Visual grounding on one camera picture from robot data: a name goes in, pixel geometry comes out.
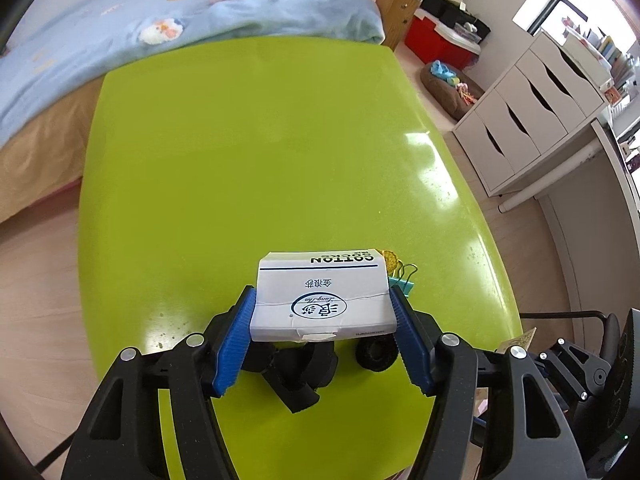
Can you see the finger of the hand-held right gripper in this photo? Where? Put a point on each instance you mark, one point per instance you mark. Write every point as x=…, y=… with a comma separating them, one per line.
x=582, y=360
x=562, y=375

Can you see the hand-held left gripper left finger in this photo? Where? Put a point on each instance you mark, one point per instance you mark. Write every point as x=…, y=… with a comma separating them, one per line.
x=232, y=355

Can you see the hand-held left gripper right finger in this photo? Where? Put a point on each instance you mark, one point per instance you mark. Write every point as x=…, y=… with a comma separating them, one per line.
x=412, y=350

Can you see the black plastic clamp part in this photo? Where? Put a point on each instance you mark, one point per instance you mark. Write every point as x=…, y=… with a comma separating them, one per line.
x=295, y=370

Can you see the blue binder clip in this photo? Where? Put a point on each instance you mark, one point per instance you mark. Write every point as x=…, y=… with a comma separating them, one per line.
x=402, y=282

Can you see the yellow tape measure roll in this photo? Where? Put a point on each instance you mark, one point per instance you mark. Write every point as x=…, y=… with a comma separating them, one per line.
x=389, y=260

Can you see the white cardboard box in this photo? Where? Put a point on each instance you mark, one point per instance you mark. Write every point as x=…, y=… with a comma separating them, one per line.
x=320, y=300

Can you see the white desk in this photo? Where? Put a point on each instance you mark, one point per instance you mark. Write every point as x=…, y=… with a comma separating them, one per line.
x=607, y=170

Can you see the white drawer unit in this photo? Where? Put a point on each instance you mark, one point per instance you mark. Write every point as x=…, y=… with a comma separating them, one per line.
x=525, y=120

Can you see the brown pet bed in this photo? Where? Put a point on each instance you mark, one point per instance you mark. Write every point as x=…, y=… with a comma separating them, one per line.
x=445, y=92

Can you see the tan bed base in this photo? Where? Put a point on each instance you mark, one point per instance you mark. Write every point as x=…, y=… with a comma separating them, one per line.
x=45, y=155

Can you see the teal soft toy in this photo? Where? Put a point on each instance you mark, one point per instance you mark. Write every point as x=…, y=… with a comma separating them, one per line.
x=442, y=71

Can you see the red storage box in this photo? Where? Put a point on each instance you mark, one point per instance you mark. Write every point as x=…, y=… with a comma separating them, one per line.
x=430, y=40

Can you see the row of books and papers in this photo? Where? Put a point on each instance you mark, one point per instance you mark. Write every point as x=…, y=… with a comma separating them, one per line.
x=605, y=50

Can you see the black storage bins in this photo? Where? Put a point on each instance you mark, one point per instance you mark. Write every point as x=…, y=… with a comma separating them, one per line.
x=450, y=10

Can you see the wooden nightstand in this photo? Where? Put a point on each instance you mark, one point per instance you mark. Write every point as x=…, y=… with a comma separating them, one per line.
x=395, y=5

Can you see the bed with blue blanket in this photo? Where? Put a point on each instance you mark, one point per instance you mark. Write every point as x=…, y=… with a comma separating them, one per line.
x=100, y=30

